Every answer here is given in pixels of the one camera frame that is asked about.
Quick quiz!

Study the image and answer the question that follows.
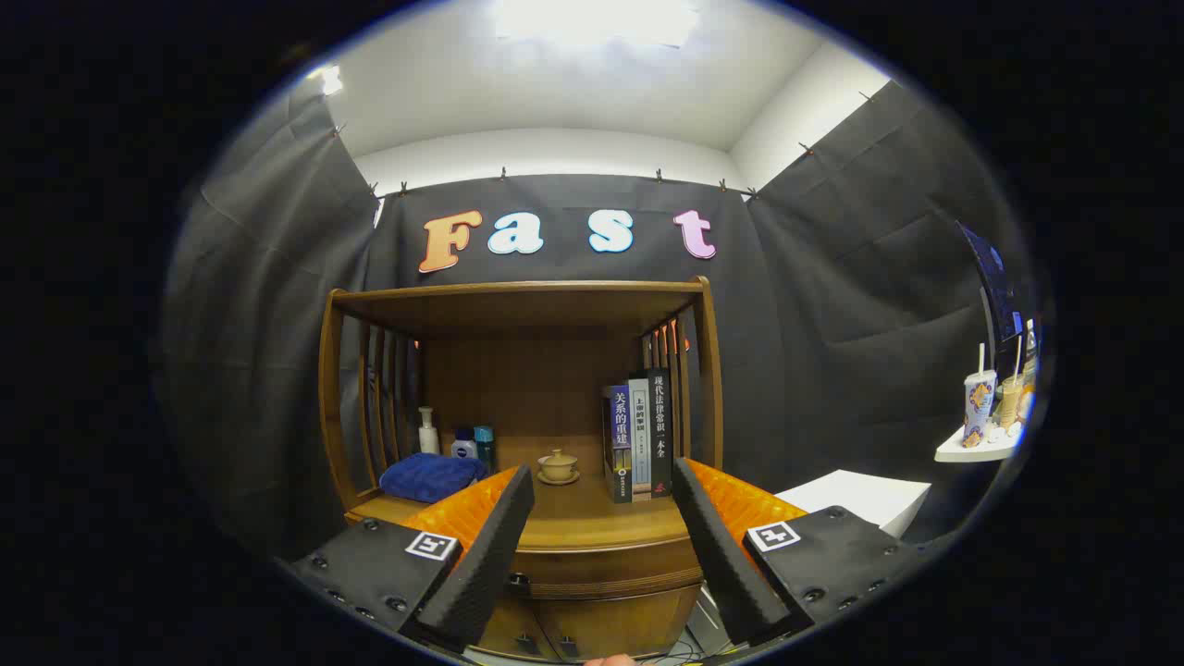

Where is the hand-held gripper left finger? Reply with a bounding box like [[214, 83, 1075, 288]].
[[290, 464, 537, 654]]

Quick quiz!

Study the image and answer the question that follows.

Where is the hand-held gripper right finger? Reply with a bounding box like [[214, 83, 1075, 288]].
[[672, 457, 921, 648]]

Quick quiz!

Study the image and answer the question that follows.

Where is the wooden drawer with black knob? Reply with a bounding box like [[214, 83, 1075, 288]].
[[504, 541, 706, 600]]

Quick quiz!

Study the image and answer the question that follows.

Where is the wooden cabinet door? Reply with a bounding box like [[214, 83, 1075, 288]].
[[541, 587, 701, 662], [476, 597, 551, 660]]

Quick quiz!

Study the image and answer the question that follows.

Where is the wooden countertop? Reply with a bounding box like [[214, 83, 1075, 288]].
[[345, 453, 704, 556]]

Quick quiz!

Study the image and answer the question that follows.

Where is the wooden cabinet with shelf hutch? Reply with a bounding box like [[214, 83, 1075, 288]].
[[317, 276, 725, 663]]

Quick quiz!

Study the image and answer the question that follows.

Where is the blue folded towel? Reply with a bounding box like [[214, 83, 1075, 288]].
[[379, 452, 489, 505]]

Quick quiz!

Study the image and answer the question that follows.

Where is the beige lidded teacup with saucer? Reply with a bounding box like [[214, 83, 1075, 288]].
[[537, 449, 581, 486]]

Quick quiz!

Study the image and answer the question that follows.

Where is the book with black spine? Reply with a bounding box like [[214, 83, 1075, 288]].
[[647, 368, 673, 499]]

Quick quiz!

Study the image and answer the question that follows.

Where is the book with pale grey spine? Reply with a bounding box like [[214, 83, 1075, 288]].
[[629, 377, 653, 500]]

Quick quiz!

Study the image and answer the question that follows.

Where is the book with blue spine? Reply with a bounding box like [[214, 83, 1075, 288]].
[[603, 385, 634, 505]]

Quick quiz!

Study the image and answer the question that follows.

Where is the small white shelf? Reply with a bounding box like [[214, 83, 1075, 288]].
[[934, 427, 1023, 463]]

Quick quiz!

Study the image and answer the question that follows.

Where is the patterned drink cup with straw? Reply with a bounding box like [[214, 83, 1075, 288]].
[[962, 344, 998, 449]]

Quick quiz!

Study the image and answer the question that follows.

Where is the brown drink cup with straw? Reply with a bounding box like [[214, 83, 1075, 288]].
[[999, 335, 1026, 428]]

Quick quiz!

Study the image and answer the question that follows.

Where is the dark monitor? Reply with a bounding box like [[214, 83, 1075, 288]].
[[957, 222, 1023, 371]]

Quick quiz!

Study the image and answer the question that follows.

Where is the ceiling light panel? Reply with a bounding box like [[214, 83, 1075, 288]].
[[495, 0, 699, 47]]

